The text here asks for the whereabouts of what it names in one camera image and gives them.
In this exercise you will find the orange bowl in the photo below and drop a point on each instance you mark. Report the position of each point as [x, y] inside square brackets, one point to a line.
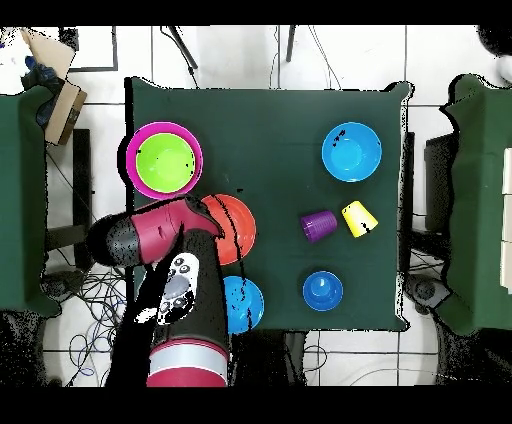
[242, 228]

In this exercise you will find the purple cup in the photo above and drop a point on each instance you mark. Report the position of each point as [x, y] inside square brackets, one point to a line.
[319, 226]

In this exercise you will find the yellow cup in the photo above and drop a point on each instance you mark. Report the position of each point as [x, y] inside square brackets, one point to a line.
[358, 219]

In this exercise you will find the green bowl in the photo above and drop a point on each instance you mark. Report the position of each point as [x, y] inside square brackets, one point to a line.
[166, 162]

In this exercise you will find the light blue bowl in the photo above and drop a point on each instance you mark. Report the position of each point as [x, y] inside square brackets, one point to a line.
[352, 152]
[252, 306]

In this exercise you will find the pink bowl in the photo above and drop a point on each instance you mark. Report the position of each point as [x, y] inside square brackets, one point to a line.
[131, 160]

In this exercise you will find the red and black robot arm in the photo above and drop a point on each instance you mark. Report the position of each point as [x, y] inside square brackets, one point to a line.
[156, 236]

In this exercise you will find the dark green table cloth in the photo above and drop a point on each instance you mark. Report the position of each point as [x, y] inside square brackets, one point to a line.
[280, 116]

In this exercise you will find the small dark blue bowl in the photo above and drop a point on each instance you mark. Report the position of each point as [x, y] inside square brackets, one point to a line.
[322, 291]

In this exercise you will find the black tripod leg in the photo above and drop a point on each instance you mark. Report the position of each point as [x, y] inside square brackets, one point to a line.
[290, 44]
[184, 50]

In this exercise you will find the black metal stand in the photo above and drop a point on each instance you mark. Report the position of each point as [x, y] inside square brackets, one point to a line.
[82, 180]
[438, 180]

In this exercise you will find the brown cardboard box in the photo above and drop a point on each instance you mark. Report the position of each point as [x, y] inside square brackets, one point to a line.
[64, 114]

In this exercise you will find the green cloth side table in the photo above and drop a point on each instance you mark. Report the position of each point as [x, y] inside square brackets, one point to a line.
[480, 180]
[22, 200]

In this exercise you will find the brown cardboard sheet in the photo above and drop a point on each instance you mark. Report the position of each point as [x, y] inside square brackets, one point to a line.
[50, 52]

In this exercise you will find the black pedestal leg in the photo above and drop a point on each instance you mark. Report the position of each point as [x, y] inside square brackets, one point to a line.
[426, 292]
[60, 284]

